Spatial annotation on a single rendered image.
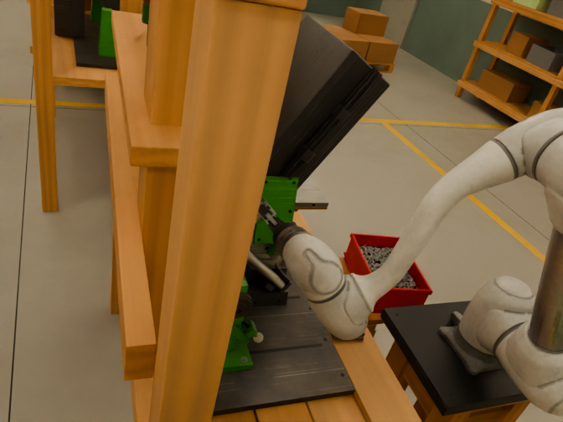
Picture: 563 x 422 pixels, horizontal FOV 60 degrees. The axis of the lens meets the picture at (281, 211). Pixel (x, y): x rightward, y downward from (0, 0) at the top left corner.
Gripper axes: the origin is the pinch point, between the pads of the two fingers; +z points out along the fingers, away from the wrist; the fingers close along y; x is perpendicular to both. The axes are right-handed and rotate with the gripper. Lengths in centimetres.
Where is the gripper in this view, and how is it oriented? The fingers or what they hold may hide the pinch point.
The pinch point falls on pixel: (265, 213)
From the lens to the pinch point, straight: 137.9
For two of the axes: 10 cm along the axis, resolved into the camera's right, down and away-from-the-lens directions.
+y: -5.7, -6.7, -4.8
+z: -3.5, -3.3, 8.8
